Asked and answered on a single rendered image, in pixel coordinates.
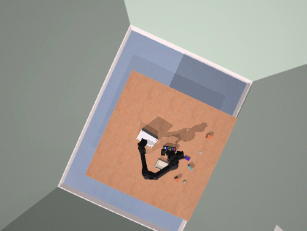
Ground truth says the cream shallow tray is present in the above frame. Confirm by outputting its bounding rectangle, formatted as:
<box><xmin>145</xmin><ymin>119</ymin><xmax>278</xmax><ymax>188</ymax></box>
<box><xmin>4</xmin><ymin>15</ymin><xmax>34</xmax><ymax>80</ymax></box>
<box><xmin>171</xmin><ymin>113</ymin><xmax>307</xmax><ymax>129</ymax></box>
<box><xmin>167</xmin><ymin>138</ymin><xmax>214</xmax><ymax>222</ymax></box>
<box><xmin>155</xmin><ymin>159</ymin><xmax>169</xmax><ymax>170</ymax></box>

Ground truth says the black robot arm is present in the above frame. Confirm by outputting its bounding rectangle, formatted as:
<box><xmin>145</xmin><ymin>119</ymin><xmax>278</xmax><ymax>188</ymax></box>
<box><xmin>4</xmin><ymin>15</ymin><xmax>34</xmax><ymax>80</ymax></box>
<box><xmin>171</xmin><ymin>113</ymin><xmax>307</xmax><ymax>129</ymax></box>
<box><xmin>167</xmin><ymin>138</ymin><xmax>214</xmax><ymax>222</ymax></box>
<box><xmin>138</xmin><ymin>138</ymin><xmax>185</xmax><ymax>181</ymax></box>

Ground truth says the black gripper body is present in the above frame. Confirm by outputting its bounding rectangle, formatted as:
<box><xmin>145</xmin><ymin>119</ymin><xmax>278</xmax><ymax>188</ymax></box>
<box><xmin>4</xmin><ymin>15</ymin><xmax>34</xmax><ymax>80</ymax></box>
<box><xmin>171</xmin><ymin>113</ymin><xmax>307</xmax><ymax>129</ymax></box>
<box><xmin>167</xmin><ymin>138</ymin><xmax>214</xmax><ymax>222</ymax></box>
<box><xmin>161</xmin><ymin>149</ymin><xmax>176</xmax><ymax>156</ymax></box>

